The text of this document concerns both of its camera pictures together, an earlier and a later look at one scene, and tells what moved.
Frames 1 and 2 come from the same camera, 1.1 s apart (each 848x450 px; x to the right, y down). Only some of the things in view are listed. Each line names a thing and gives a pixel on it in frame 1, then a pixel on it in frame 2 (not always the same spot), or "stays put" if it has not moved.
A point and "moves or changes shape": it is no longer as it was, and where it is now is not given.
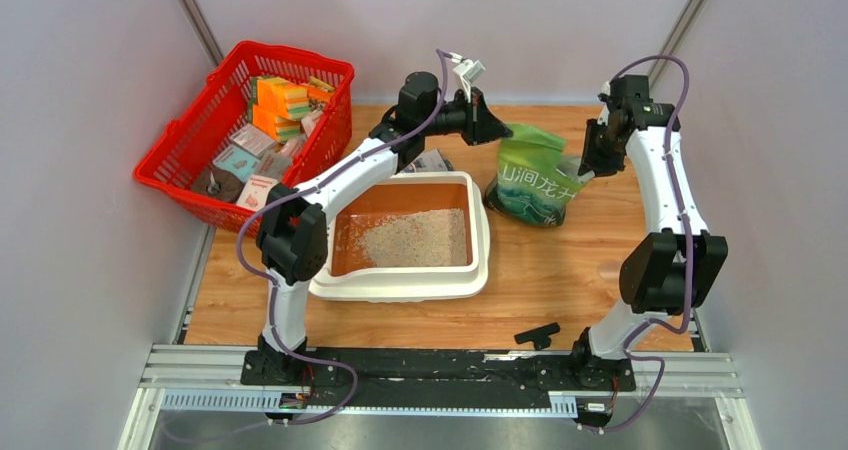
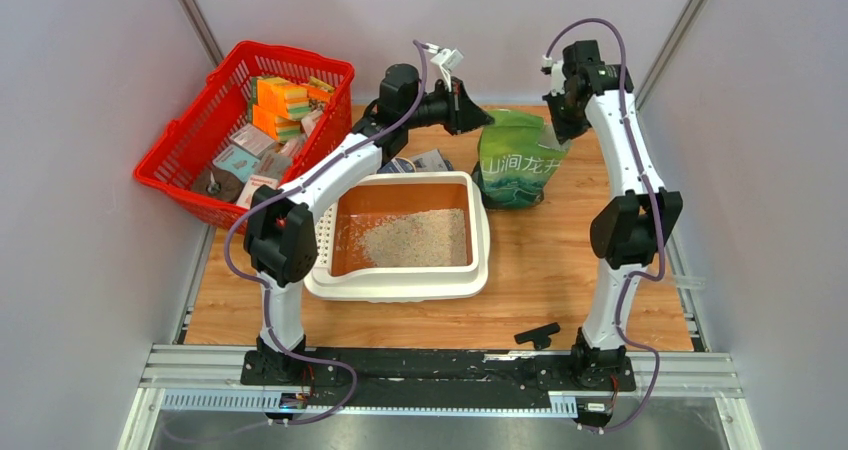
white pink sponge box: (255, 191) stays put
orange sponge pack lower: (281, 128) stays put
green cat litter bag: (535, 178) moves or changes shape
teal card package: (237, 161) stays put
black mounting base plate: (452, 377) stays put
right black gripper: (592, 161) -> (564, 130)
